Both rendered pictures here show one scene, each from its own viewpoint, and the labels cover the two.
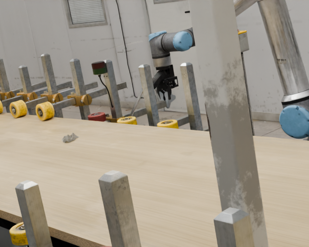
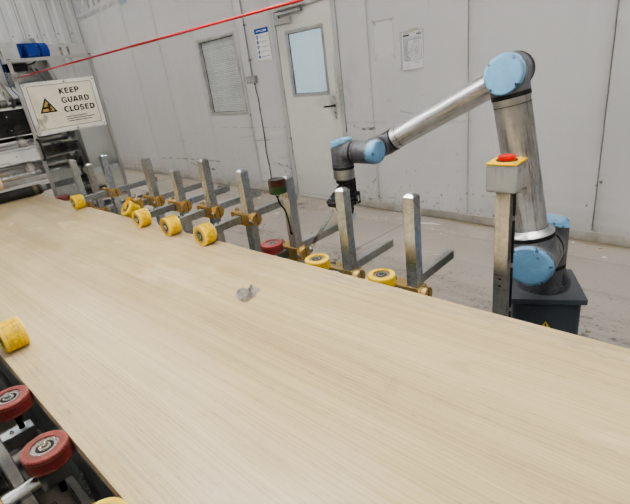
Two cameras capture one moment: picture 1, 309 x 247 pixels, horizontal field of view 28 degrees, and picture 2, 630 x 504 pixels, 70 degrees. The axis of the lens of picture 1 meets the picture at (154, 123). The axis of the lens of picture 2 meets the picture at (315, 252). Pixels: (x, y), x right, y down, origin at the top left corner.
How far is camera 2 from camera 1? 1.20 m
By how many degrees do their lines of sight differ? 10
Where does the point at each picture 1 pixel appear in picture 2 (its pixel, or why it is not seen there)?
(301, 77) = (542, 210)
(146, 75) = (345, 202)
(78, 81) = (246, 196)
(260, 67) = (394, 162)
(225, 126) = not seen: outside the picture
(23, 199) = not seen: outside the picture
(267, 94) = (398, 187)
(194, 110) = (416, 256)
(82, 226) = not seen: outside the picture
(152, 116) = (349, 254)
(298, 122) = (534, 267)
